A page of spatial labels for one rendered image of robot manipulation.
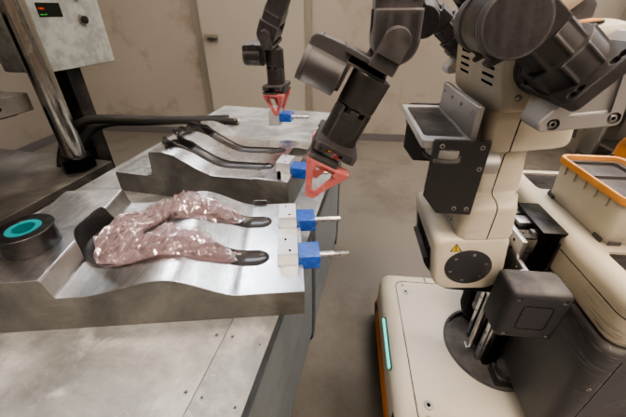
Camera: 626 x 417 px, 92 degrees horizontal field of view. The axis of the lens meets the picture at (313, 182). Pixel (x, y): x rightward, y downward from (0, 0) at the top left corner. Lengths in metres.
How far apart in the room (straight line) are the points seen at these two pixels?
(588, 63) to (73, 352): 0.80
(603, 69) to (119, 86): 3.99
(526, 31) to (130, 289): 0.62
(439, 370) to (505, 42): 0.96
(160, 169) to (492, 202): 0.80
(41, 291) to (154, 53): 3.32
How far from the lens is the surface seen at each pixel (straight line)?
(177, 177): 0.88
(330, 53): 0.44
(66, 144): 1.24
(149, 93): 3.93
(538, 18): 0.45
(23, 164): 1.45
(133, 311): 0.60
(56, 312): 0.65
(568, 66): 0.49
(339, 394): 1.39
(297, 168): 0.76
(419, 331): 1.23
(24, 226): 0.69
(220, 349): 0.55
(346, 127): 0.45
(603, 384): 0.96
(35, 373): 0.64
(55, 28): 1.40
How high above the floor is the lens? 1.25
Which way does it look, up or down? 30 degrees down
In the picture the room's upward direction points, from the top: straight up
